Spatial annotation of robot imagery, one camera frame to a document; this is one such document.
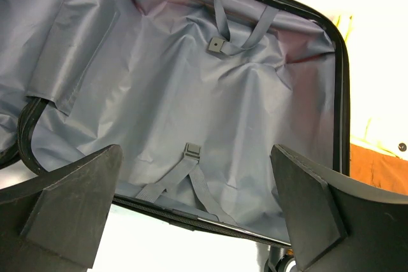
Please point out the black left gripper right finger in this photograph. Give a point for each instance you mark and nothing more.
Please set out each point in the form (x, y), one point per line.
(336, 223)

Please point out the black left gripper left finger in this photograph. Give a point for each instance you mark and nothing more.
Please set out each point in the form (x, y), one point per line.
(55, 221)

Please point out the orange brown garment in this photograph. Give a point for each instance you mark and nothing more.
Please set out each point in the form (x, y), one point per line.
(378, 170)

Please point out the yellow shirt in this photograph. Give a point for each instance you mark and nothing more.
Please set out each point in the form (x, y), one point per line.
(378, 116)

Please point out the pink and teal kids suitcase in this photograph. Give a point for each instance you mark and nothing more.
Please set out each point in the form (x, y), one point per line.
(195, 92)

